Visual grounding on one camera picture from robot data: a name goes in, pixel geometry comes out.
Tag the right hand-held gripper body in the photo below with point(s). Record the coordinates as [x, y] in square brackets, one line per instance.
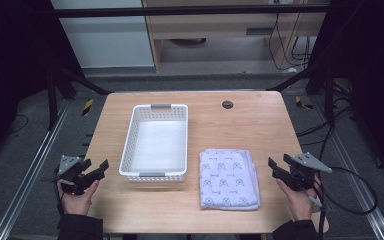
[305, 173]

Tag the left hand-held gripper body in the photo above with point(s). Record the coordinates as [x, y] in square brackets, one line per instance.
[68, 165]

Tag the lilac patterned towel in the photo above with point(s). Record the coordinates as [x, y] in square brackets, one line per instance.
[228, 180]

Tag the white plastic basket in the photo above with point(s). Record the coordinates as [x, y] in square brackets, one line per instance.
[158, 150]

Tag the person's right hand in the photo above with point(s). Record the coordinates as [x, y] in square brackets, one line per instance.
[298, 205]

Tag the person's left hand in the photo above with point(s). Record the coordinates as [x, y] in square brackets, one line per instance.
[78, 202]

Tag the yellow black tape marker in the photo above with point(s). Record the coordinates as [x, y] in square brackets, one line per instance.
[87, 106]
[302, 103]

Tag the black metal stand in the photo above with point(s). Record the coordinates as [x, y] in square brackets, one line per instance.
[51, 100]
[328, 96]

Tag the dark round table grommet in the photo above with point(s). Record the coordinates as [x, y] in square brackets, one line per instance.
[227, 104]

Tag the dark curtain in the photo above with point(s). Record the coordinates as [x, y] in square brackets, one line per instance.
[10, 66]
[373, 83]

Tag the white cabinet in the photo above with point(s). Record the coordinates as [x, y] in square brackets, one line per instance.
[106, 43]

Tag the light wooden desk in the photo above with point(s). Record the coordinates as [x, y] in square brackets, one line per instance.
[213, 28]

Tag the aluminium floor rail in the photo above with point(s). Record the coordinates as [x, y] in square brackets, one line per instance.
[353, 166]
[33, 166]

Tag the black horizontal frame bar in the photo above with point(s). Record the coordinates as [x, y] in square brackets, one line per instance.
[190, 11]

